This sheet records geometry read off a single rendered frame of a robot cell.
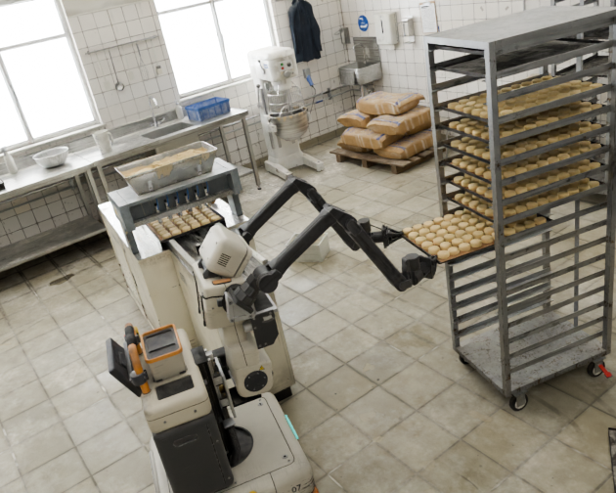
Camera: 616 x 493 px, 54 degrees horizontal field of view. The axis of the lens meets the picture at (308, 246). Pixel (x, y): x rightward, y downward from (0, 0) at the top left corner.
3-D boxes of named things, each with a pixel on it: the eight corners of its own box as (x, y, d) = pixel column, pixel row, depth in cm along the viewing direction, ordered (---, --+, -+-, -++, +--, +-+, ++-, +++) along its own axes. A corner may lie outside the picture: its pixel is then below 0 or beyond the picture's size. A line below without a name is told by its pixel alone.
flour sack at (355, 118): (360, 132, 668) (358, 116, 661) (336, 128, 701) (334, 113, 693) (407, 113, 702) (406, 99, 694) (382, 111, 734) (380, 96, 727)
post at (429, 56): (456, 351, 338) (426, 36, 265) (453, 349, 340) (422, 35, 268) (460, 349, 339) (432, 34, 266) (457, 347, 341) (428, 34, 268)
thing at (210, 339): (203, 363, 393) (165, 240, 355) (251, 341, 406) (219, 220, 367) (245, 423, 335) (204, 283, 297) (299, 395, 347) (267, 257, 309)
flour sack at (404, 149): (401, 162, 635) (400, 149, 629) (373, 157, 666) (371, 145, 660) (445, 141, 673) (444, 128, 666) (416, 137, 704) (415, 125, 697)
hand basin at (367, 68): (407, 106, 733) (396, 11, 686) (383, 115, 715) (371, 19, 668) (354, 100, 810) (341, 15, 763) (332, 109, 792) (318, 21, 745)
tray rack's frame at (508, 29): (508, 412, 301) (491, 42, 224) (452, 359, 345) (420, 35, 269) (612, 367, 316) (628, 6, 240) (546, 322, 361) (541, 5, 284)
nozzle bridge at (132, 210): (124, 244, 377) (107, 193, 362) (231, 205, 403) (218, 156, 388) (137, 260, 350) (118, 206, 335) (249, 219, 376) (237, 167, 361)
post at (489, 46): (506, 398, 299) (488, 42, 226) (503, 394, 301) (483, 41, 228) (511, 395, 299) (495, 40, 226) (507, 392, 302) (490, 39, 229)
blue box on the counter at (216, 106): (200, 121, 630) (197, 109, 624) (187, 119, 653) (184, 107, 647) (232, 111, 650) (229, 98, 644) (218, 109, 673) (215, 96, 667)
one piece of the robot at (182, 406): (184, 532, 255) (124, 374, 219) (166, 449, 302) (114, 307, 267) (259, 501, 263) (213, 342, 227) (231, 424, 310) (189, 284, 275)
